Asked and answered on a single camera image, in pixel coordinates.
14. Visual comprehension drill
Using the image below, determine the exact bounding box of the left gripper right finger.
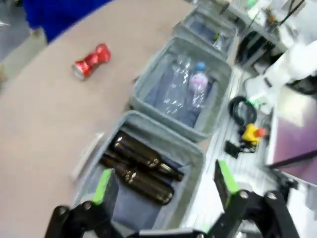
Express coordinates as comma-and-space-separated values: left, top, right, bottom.
206, 159, 298, 238

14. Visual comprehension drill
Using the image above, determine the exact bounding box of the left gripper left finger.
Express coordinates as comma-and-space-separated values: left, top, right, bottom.
46, 168, 122, 238

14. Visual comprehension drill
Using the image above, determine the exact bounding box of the brown glass bottle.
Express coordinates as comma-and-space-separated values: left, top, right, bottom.
112, 132, 185, 182
100, 154, 175, 205

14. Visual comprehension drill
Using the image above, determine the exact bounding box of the clear bottle with pink label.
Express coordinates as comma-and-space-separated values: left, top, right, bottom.
187, 62, 211, 114

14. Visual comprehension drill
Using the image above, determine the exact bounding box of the clear plastic bottle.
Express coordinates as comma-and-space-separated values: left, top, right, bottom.
162, 55, 193, 116

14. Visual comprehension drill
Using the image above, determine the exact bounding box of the silvery waste piece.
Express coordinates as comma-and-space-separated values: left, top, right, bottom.
212, 31, 231, 51

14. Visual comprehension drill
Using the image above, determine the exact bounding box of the grey fabric basket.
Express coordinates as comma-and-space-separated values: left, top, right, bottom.
172, 4, 239, 60
129, 37, 234, 143
71, 110, 206, 230

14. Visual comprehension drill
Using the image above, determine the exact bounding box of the crushed red can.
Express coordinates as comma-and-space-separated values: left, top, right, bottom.
71, 43, 112, 81

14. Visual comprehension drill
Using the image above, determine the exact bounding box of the small black box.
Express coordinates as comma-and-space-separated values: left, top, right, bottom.
224, 140, 240, 159

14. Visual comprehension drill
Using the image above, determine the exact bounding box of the yellow emergency stop button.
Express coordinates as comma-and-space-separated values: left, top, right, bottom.
241, 123, 267, 146

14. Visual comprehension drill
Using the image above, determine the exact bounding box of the purple flat screen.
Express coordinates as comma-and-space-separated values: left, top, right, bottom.
265, 81, 317, 184

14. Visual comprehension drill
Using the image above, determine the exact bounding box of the black equipment box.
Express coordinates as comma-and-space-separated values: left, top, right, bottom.
234, 30, 276, 75

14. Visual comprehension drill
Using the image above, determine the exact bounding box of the person in blue hoodie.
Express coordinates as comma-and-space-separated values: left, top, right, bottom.
23, 0, 141, 46

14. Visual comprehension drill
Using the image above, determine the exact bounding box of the coiled black cable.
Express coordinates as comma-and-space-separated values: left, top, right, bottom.
228, 96, 259, 127

